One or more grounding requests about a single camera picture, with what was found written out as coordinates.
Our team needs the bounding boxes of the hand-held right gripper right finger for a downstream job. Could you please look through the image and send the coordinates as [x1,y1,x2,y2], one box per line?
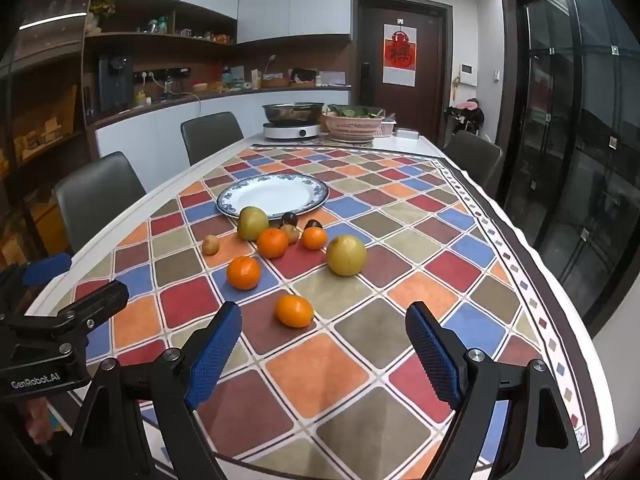
[405,301,586,480]

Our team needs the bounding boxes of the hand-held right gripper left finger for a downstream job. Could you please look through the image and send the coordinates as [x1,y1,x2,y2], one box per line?
[65,301,243,480]

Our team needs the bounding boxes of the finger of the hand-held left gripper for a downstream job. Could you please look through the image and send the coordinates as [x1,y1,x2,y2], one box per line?
[0,280,130,357]
[0,253,73,306]

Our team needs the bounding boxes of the orange tangerine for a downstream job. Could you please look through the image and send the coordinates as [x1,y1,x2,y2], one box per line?
[301,227,328,251]
[256,228,290,260]
[275,294,315,328]
[226,256,262,291]

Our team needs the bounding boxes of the large yellow pear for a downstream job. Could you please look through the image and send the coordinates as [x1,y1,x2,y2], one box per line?
[327,235,368,277]

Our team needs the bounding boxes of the green pear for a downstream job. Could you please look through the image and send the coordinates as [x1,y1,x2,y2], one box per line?
[236,206,271,241]

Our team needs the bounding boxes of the blue-rimmed white plate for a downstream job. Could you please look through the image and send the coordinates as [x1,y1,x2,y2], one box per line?
[216,173,330,220]

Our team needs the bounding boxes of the person's left hand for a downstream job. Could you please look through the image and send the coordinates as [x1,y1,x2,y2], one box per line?
[27,400,53,443]

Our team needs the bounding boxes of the grey dining chair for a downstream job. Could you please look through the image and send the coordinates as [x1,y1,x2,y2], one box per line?
[180,111,245,166]
[54,151,147,256]
[443,131,503,191]

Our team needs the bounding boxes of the colourful checkered tablecloth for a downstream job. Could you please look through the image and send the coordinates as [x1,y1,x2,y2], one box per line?
[70,142,588,480]

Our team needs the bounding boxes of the wooden display shelf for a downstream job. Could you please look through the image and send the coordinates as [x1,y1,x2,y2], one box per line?
[0,0,93,271]

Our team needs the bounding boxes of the white counter cabinet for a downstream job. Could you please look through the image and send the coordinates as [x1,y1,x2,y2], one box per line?
[92,87,351,191]

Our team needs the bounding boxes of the white induction cooker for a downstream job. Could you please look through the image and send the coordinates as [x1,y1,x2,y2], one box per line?
[263,121,322,141]

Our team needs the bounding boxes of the black glass sliding door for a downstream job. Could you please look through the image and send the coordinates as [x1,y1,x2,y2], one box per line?
[502,0,640,341]

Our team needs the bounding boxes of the pink plastic basket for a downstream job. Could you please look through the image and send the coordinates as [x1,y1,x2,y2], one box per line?
[321,111,386,142]

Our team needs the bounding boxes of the black cart with pink cloth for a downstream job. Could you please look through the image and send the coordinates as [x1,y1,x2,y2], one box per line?
[447,99,485,136]

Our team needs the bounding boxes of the steel pot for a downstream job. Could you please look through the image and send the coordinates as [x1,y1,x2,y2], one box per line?
[262,102,326,126]

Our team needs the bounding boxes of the green leafy vegetables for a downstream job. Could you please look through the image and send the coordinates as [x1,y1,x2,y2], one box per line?
[327,104,385,120]

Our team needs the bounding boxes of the dark brown door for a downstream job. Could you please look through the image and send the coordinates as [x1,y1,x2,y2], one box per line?
[352,0,447,146]

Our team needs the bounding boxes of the red wall calendar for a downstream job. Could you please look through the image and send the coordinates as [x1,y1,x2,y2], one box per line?
[383,22,417,86]

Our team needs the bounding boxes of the white wall cabinets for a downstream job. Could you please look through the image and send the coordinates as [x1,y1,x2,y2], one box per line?
[92,0,352,45]

